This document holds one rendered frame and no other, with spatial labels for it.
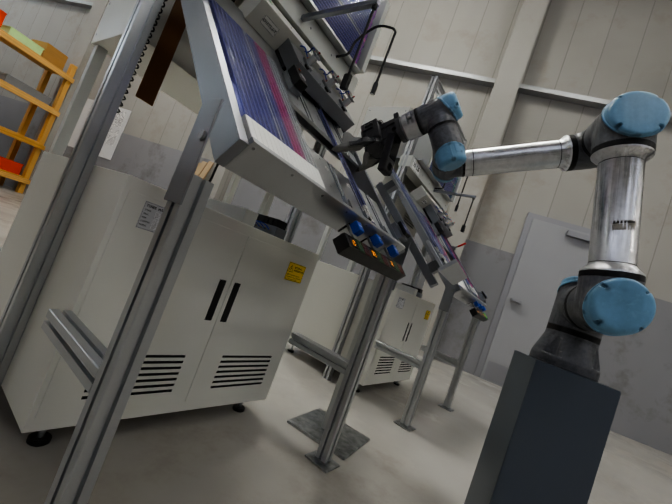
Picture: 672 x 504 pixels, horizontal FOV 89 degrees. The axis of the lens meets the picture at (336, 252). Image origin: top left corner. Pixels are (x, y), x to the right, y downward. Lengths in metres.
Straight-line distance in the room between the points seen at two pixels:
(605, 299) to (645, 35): 5.80
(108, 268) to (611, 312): 1.04
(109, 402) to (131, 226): 0.39
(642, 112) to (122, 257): 1.16
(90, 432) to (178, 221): 0.32
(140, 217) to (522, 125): 5.06
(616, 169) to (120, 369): 1.03
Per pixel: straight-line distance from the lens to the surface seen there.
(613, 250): 0.94
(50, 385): 0.95
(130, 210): 0.86
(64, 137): 1.44
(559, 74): 5.93
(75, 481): 0.69
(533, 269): 4.90
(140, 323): 0.59
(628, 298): 0.91
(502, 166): 1.09
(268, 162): 0.63
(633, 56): 6.33
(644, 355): 5.37
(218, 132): 0.64
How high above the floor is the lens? 0.57
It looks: 4 degrees up
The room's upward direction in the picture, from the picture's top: 20 degrees clockwise
